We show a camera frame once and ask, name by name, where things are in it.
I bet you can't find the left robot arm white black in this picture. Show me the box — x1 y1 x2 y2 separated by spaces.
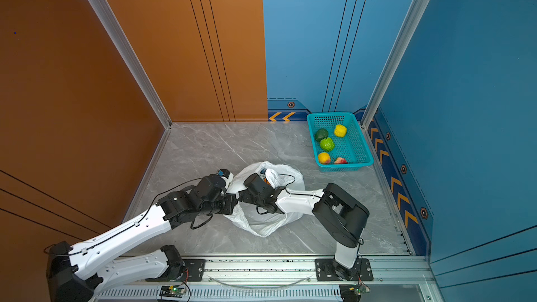
46 169 237 301

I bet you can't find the white plastic bag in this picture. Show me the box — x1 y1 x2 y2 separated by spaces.
225 162 306 238

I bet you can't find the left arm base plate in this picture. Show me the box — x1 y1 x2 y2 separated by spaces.
145 259 206 283

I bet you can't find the left circuit board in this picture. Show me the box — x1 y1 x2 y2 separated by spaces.
158 285 191 301

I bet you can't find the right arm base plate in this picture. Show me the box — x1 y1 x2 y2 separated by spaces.
315 257 374 282

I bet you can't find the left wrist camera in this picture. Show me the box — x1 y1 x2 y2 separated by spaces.
217 169 234 182

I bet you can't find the yellow orange fruit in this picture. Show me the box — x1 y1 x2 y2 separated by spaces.
317 152 331 165

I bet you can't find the circuit board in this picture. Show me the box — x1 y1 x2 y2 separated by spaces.
158 285 191 301
339 285 371 302

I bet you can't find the red peach fruit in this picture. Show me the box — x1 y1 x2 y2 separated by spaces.
334 157 348 164

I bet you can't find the yellow lemon fruit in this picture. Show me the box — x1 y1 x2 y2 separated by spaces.
334 124 348 138

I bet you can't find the aluminium front rail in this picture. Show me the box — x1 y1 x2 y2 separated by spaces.
83 254 437 287

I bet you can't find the teal plastic basket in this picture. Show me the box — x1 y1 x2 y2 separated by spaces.
307 112 373 172

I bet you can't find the dark green fruit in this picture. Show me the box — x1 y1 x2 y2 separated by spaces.
314 128 329 142

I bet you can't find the right circuit board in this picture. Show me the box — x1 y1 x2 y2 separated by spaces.
339 285 371 302

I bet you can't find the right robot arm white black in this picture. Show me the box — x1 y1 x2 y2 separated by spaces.
238 173 370 281

